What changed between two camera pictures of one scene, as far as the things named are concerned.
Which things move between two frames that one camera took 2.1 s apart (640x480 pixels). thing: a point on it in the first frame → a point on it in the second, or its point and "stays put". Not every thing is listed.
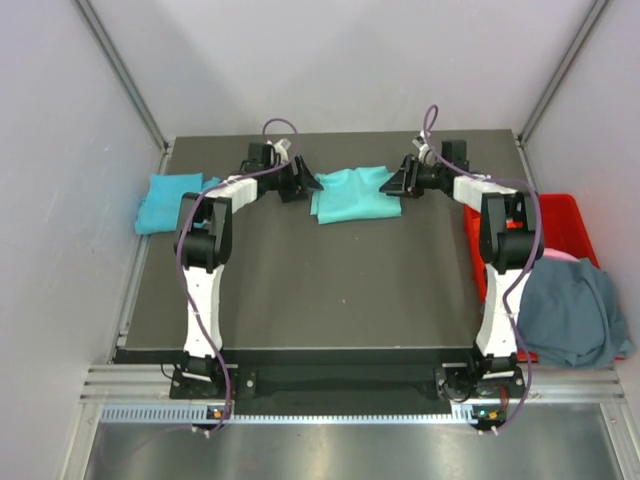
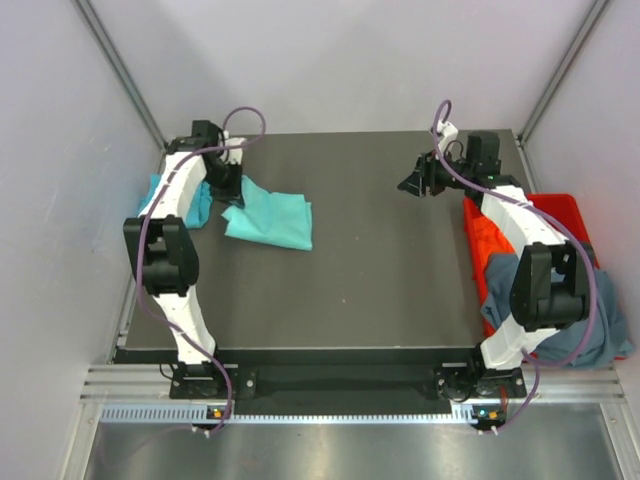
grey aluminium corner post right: (595, 13) stays put
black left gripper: (299, 183) → (233, 191)
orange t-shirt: (472, 227) stays put
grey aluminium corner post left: (94, 24) stays put
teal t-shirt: (353, 193) → (270, 218)
